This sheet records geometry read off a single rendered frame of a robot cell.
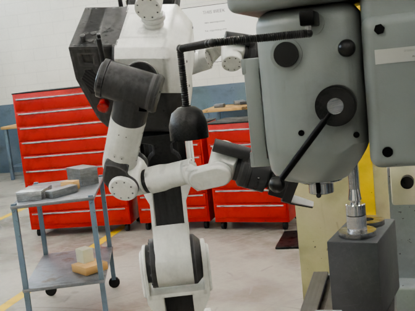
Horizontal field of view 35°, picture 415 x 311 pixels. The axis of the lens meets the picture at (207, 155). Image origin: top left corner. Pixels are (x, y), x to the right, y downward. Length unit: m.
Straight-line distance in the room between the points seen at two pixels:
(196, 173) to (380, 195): 1.53
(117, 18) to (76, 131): 4.77
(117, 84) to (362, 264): 0.71
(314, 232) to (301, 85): 1.99
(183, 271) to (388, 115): 0.92
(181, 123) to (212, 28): 9.44
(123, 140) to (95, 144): 4.84
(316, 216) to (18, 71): 9.37
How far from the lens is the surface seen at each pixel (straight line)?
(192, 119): 1.20
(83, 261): 4.40
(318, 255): 3.16
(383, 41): 1.15
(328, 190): 1.29
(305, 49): 1.18
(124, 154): 1.70
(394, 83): 1.15
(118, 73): 1.59
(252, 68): 1.28
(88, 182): 4.50
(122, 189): 1.74
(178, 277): 1.90
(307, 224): 3.12
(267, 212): 6.02
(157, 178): 1.74
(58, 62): 11.62
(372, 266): 1.61
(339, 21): 1.18
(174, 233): 1.90
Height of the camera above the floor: 1.55
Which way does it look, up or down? 8 degrees down
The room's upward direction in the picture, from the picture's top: 6 degrees counter-clockwise
